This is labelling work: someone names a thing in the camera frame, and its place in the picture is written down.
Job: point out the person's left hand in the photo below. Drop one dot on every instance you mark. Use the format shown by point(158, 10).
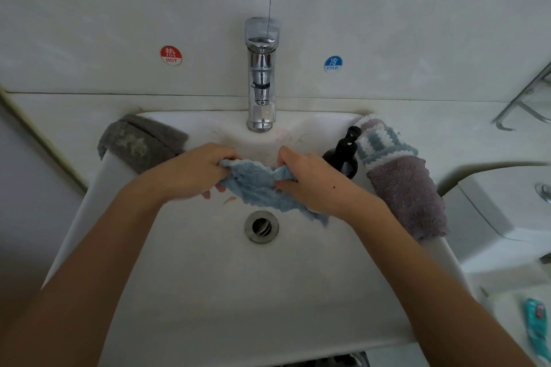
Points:
point(181, 173)

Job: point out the person's right hand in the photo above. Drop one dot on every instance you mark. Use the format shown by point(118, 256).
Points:
point(323, 186)

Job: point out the blue stained cloth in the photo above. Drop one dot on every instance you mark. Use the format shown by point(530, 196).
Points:
point(258, 186)

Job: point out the pink white striped cloth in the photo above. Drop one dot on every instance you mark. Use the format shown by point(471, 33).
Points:
point(370, 121)

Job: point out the brown cloth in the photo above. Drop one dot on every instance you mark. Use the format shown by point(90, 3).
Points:
point(411, 197)

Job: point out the white ceramic sink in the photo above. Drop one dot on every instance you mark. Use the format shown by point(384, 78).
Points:
point(275, 302)

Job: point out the person's right forearm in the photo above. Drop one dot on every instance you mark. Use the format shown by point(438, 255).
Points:
point(439, 298)

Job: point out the person's left forearm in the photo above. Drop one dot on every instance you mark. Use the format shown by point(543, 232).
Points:
point(69, 289)

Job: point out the metal sink drain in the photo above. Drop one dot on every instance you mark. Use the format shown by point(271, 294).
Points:
point(262, 226)

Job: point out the black pump soap bottle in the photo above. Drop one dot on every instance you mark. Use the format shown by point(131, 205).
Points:
point(344, 156)

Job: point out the red round sticker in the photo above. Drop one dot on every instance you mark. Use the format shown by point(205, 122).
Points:
point(171, 54)

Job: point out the blue round sticker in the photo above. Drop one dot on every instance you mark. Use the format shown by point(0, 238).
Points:
point(333, 63)

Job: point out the chrome faucet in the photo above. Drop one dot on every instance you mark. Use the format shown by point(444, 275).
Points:
point(261, 74)

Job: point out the gray patterned trousers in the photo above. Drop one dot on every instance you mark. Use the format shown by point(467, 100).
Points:
point(327, 361)

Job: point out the white toilet tank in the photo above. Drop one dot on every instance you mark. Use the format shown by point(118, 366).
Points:
point(504, 220)

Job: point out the chrome flush button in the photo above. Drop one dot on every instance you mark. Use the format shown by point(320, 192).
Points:
point(545, 192)

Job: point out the white toilet lid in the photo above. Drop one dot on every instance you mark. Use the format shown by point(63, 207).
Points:
point(516, 324)

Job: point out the teal tube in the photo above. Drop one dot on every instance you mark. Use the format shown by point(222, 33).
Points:
point(536, 328)

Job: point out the metal wall shelf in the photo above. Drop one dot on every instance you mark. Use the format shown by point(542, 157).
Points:
point(521, 104)

